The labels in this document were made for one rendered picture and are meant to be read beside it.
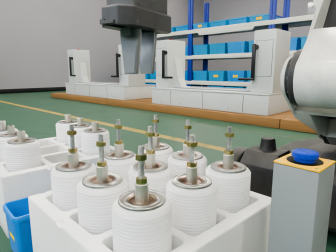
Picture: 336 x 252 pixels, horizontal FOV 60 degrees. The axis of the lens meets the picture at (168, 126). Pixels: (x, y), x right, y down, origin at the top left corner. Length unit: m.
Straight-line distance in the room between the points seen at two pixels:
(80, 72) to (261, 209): 4.64
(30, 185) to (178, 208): 0.51
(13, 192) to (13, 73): 6.16
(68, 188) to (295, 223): 0.42
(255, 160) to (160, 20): 0.60
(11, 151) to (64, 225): 0.40
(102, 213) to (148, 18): 0.33
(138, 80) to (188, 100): 1.12
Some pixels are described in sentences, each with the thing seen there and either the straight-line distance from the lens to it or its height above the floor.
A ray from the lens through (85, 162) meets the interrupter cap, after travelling 0.68.
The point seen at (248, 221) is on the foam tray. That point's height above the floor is 0.17.
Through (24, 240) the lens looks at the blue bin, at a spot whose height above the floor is 0.06.
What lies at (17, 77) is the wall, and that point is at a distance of 7.03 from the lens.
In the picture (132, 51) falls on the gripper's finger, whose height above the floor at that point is 0.48.
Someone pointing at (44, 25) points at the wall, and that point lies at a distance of 7.34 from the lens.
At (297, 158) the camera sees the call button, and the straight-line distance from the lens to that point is 0.50.
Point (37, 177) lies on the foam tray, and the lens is 0.92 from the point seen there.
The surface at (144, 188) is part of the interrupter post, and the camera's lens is 0.46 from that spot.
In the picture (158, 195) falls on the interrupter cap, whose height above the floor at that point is 0.25.
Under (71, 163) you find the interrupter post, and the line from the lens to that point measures 0.66.
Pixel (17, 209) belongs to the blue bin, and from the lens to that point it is 0.89.
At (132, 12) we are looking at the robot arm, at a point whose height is 0.53.
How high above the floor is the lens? 0.45
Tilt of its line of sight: 11 degrees down
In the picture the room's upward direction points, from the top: straight up
